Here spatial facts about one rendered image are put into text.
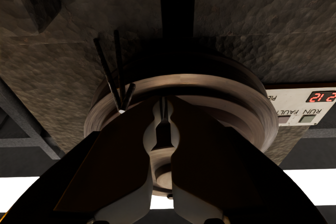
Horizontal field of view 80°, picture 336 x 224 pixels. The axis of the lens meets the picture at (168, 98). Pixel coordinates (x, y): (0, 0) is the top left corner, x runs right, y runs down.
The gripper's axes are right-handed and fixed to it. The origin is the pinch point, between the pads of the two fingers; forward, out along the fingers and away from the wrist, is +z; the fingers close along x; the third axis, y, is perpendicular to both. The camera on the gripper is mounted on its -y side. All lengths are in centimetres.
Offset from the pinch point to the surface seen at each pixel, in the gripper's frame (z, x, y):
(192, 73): 21.2, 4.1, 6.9
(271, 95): 40, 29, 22
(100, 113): 24.1, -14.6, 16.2
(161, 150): 16.4, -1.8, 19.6
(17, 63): 38, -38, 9
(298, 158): 521, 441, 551
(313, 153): 538, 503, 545
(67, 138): 49, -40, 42
